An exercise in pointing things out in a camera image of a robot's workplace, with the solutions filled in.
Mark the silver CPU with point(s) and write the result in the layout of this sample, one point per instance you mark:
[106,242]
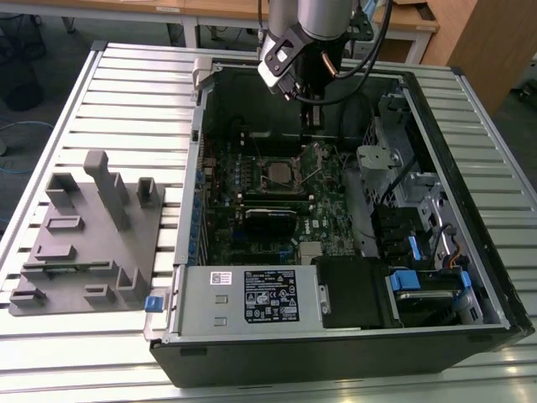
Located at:
[279,171]

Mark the CPU socket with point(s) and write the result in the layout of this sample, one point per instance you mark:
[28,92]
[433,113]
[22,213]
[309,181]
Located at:
[264,170]

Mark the metal drive cage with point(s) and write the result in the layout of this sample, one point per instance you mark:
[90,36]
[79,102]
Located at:
[377,157]

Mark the grey case latch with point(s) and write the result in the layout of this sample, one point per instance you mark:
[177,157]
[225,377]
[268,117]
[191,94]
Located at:
[201,73]

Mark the long wooden desk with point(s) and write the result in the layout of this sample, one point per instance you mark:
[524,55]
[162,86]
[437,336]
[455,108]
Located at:
[413,25]

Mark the green motherboard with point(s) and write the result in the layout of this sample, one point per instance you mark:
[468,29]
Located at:
[331,210]

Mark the black graphics card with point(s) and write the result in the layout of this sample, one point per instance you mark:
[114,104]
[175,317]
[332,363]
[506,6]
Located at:
[270,224]

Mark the black disk bay block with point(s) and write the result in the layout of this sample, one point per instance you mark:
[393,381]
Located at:
[394,226]

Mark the silver chipset heatsink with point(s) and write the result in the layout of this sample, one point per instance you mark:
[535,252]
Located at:
[311,248]

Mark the wooden cabinet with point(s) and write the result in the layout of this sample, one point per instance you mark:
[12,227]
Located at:
[495,42]

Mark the blue drive clip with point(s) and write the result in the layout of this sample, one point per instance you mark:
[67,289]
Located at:
[413,247]

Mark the short wooden desk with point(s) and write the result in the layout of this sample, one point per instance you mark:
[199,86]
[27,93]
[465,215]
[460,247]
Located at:
[105,5]

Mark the black chair base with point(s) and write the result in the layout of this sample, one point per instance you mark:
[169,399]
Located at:
[528,90]

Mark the blue disk carrier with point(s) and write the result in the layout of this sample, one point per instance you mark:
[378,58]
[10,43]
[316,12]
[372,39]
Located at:
[405,280]

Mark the silver hard disk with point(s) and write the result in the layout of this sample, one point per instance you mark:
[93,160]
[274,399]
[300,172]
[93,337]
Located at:
[423,295]

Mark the silver power supply unit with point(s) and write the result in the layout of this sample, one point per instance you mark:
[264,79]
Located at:
[201,302]

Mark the grey parts rack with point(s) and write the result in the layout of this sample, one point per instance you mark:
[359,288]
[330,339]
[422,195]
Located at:
[96,252]

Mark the black office chair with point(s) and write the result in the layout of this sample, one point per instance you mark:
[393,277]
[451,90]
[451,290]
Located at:
[21,84]

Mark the black open PC case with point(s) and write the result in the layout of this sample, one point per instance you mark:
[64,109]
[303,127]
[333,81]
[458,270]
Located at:
[293,361]

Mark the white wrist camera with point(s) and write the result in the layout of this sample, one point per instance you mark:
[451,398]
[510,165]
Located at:
[266,71]

